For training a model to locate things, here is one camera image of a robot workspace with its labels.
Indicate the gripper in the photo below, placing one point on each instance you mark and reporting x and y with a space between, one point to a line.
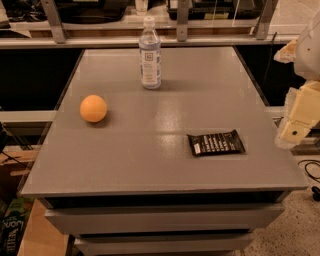
308 53

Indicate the black rxbar chocolate wrapper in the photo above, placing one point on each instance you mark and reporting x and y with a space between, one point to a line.
216 144

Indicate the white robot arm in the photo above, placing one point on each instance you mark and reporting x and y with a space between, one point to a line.
307 60

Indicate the black tray on shelf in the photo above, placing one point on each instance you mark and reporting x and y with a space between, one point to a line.
224 9

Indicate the clear plastic water bottle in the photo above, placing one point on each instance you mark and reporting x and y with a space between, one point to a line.
150 55

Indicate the grey drawer cabinet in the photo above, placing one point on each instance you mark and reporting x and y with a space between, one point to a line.
139 154

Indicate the lower grey drawer front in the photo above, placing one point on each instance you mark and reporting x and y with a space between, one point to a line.
167 244

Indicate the grey drawer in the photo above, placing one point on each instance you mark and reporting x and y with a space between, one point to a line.
116 220
167 244

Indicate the orange fruit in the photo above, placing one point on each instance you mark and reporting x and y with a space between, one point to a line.
93 108

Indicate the black bin on shelf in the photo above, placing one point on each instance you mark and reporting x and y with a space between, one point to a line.
91 11

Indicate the upper grey drawer front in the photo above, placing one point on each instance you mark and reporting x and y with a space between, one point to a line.
116 220

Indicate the green printed cardboard box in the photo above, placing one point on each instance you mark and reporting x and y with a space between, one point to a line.
13 225

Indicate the metal shelf rail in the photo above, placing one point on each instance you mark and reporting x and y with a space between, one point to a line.
132 42

